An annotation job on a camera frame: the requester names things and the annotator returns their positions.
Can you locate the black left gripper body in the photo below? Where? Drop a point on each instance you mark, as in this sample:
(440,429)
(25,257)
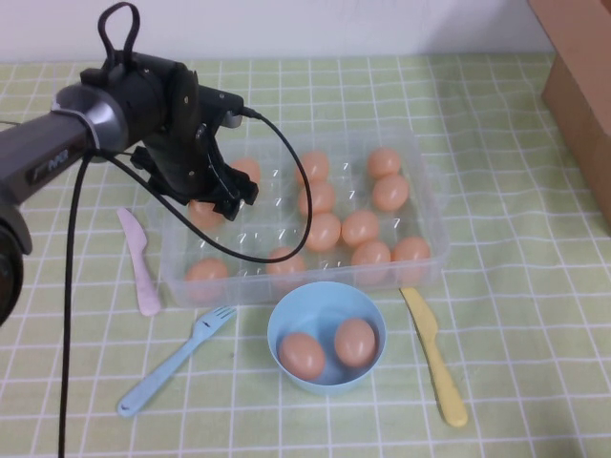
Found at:
(181,157)

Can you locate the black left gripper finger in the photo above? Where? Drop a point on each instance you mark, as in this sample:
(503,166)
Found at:
(226,210)
(244,185)

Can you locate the orange plastic egg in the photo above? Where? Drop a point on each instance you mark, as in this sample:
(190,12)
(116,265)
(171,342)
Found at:
(206,273)
(316,164)
(390,192)
(361,228)
(411,250)
(249,169)
(204,215)
(384,162)
(321,198)
(371,255)
(285,264)
(324,232)

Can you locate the grey and black left arm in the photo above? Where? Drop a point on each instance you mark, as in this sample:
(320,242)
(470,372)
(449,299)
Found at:
(52,143)

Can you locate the clear plastic egg box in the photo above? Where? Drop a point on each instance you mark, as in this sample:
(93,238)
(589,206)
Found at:
(267,238)

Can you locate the brown egg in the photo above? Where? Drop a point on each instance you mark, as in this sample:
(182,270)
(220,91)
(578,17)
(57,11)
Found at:
(354,342)
(301,355)

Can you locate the brown cardboard box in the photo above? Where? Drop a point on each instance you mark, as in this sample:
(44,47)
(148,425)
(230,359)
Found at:
(580,95)

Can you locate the pink plastic knife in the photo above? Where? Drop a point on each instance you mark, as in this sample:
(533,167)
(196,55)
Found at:
(138,260)

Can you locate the light blue bowl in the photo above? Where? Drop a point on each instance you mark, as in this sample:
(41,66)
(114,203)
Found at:
(286,315)

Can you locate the light blue plastic fork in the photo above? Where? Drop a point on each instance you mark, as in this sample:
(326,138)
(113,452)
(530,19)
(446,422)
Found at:
(181,355)

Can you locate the yellow plastic knife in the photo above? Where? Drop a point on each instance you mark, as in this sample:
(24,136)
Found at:
(432,348)

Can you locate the green checkered tablecloth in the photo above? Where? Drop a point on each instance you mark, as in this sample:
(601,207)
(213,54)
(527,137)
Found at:
(501,286)

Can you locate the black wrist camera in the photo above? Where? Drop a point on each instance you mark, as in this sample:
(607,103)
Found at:
(217,102)

